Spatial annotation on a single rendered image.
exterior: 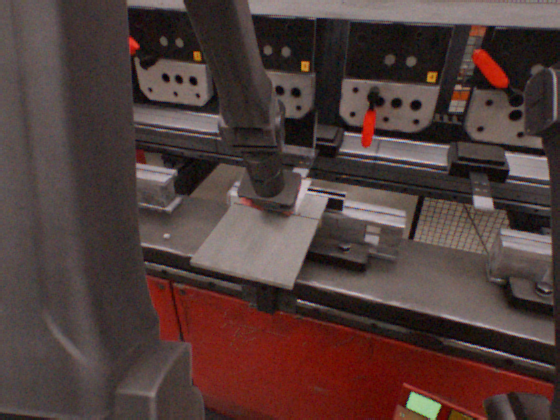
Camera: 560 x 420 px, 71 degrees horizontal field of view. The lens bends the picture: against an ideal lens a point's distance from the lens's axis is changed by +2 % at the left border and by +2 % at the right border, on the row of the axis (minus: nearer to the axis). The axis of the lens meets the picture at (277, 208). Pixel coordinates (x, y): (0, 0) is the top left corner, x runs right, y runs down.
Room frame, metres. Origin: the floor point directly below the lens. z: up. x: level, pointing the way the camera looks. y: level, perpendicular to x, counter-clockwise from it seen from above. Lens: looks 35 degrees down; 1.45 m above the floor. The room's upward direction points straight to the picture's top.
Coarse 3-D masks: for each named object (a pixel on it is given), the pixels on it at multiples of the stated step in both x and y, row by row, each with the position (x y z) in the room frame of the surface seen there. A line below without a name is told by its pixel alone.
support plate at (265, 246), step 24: (240, 216) 0.61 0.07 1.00; (264, 216) 0.61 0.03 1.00; (288, 216) 0.60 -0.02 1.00; (312, 216) 0.61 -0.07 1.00; (216, 240) 0.53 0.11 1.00; (240, 240) 0.53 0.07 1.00; (264, 240) 0.53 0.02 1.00; (288, 240) 0.53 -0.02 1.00; (192, 264) 0.48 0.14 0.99; (216, 264) 0.47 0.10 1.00; (240, 264) 0.47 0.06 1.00; (264, 264) 0.47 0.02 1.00; (288, 264) 0.47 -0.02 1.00; (288, 288) 0.42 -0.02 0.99
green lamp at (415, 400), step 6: (414, 396) 0.35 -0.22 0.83; (420, 396) 0.34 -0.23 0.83; (408, 402) 0.35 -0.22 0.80; (414, 402) 0.34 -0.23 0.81; (420, 402) 0.34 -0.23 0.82; (426, 402) 0.34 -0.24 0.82; (432, 402) 0.33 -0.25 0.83; (414, 408) 0.34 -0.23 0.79; (420, 408) 0.34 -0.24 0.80; (426, 408) 0.34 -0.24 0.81; (432, 408) 0.33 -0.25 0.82; (438, 408) 0.33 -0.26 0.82; (426, 414) 0.33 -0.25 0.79; (432, 414) 0.33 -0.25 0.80
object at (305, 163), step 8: (320, 128) 0.94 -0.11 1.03; (328, 128) 0.94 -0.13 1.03; (336, 128) 0.94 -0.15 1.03; (320, 136) 0.89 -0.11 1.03; (328, 136) 0.89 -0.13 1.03; (336, 136) 0.92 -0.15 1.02; (320, 144) 0.88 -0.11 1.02; (328, 144) 0.88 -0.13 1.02; (336, 144) 0.87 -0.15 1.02; (320, 152) 0.88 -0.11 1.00; (328, 152) 0.87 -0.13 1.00; (336, 152) 0.87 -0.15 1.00; (304, 160) 0.83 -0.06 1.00; (312, 160) 0.82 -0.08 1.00; (296, 168) 0.79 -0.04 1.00; (304, 168) 0.79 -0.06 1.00; (304, 176) 0.75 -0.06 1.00
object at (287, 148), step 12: (288, 120) 0.71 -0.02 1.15; (300, 120) 0.70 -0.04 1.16; (312, 120) 0.69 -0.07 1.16; (288, 132) 0.71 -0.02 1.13; (300, 132) 0.70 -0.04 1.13; (312, 132) 0.69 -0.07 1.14; (288, 144) 0.71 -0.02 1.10; (300, 144) 0.70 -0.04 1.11; (312, 144) 0.69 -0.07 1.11; (312, 156) 0.70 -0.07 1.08
